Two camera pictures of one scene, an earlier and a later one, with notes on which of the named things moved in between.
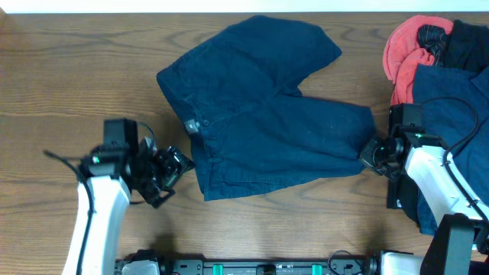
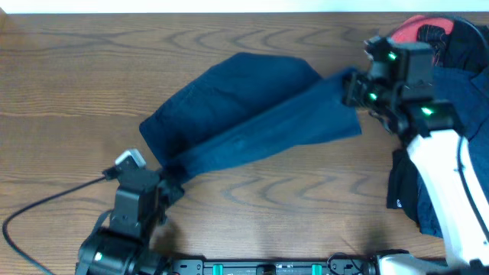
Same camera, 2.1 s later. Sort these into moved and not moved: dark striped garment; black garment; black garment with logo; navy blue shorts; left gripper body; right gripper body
Moved: navy blue shorts; right gripper body; left gripper body
Not moved: dark striped garment; black garment with logo; black garment
